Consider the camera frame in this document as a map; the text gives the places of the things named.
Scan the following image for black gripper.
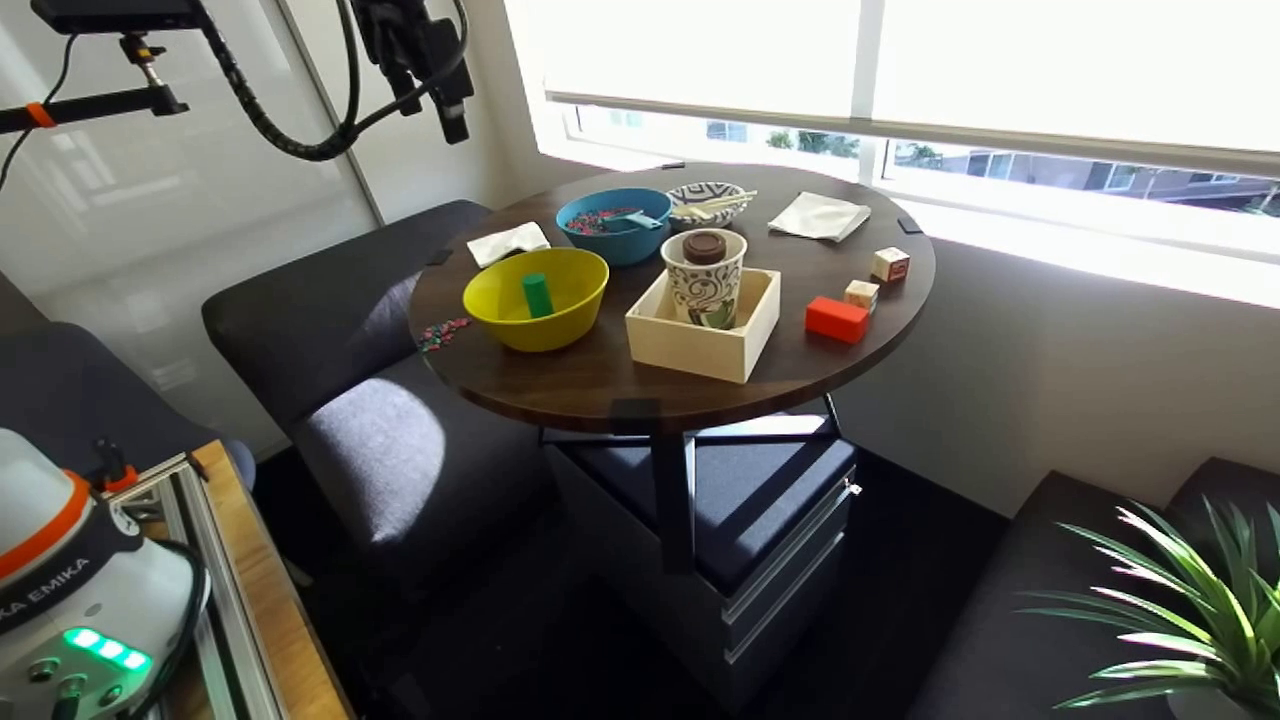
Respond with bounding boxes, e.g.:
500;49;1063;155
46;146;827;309
352;0;476;146

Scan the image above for patterned paper cup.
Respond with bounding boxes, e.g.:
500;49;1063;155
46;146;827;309
657;227;750;332

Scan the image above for flat white napkin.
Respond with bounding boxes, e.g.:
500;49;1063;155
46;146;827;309
465;219;551;271

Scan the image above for colourful candy pile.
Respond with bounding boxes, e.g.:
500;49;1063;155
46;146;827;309
567;196;662;240

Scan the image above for blue bowl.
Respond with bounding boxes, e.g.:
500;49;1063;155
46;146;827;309
551;185;676;271

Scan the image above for yellow bowl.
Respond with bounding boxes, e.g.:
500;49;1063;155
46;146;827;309
460;243;616;357

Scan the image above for scattered colourful candy pieces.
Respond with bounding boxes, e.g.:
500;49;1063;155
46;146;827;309
414;314;472;357

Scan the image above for dark grey sofa seat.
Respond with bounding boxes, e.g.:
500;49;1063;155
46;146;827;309
195;196;571;720
911;454;1280;720

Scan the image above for patterned black white plate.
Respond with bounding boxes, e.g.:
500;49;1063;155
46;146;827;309
658;174;758;230

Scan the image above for round dark wooden table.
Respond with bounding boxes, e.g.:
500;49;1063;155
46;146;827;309
408;160;941;576

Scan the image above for crumpled white napkin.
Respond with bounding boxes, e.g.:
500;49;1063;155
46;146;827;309
763;188;876;249

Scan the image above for red block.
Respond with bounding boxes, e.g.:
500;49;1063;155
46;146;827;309
800;291;872;349

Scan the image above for blue grey chair seat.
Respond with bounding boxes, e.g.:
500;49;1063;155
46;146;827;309
0;271;259;490

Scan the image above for white roller blind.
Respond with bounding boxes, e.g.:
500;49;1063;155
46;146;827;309
500;0;1280;174

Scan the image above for grey ottoman with drawers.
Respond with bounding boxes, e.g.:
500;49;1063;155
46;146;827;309
543;410;863;713

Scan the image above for wooden robot bench top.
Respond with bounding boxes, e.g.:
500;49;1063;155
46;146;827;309
182;435;355;720

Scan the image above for green potted plant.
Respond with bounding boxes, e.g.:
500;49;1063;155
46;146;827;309
1024;490;1280;720

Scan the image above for thick black gripper cable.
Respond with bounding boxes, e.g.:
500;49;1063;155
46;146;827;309
195;0;408;162

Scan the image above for black orange camera stand arm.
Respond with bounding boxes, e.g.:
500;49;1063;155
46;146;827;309
0;33;191;135

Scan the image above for black stereo camera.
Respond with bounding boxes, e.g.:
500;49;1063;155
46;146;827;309
30;0;206;39

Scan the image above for thin black hanging cable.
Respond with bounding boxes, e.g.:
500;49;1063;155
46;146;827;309
0;33;78;193

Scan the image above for aluminium profile frame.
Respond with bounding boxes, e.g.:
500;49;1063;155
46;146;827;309
111;452;290;720

